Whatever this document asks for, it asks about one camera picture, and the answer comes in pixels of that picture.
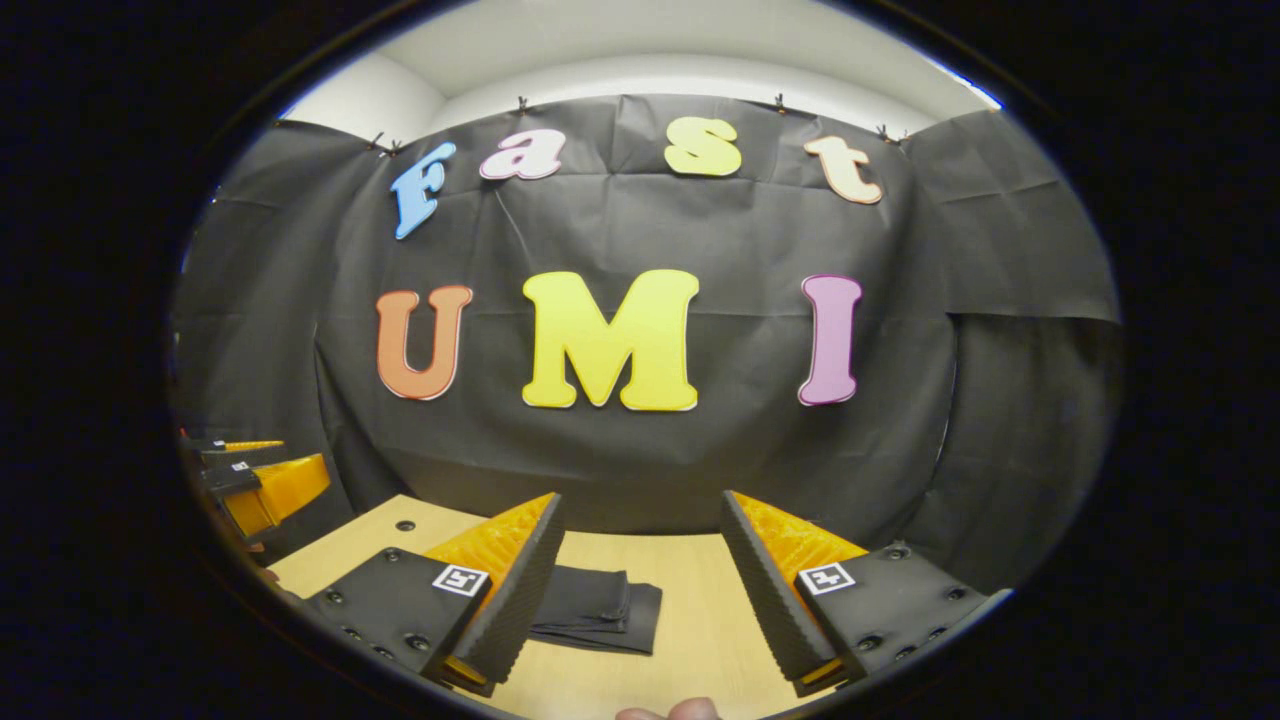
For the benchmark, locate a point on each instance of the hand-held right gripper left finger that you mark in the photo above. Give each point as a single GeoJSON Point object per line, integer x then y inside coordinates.
{"type": "Point", "coordinates": [515, 600]}

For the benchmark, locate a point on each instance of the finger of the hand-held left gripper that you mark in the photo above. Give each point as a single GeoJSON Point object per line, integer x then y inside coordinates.
{"type": "Point", "coordinates": [245, 446]}
{"type": "Point", "coordinates": [275, 490]}

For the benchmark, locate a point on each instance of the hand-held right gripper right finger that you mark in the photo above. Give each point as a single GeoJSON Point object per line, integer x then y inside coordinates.
{"type": "Point", "coordinates": [775, 600]}

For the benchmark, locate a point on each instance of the black jeans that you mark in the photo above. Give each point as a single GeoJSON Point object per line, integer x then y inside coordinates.
{"type": "Point", "coordinates": [600, 605]}

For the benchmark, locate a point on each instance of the black backdrop cloth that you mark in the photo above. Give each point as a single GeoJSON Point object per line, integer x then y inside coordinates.
{"type": "Point", "coordinates": [700, 470]}

